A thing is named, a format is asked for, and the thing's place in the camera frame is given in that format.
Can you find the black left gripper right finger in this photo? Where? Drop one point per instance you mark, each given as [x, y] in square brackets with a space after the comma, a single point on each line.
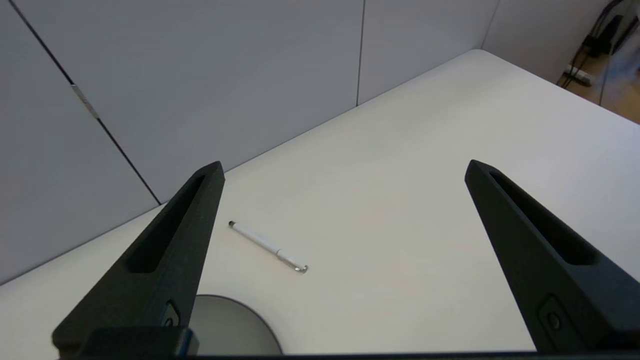
[550, 270]

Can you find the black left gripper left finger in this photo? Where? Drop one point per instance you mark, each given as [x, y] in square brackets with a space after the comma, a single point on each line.
[165, 270]

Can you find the white pen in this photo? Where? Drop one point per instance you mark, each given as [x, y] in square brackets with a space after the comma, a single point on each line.
[267, 246]

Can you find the gray round plate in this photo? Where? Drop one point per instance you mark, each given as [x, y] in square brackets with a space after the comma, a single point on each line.
[225, 330]

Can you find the white power strip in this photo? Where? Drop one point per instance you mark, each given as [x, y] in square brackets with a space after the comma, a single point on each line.
[577, 76]

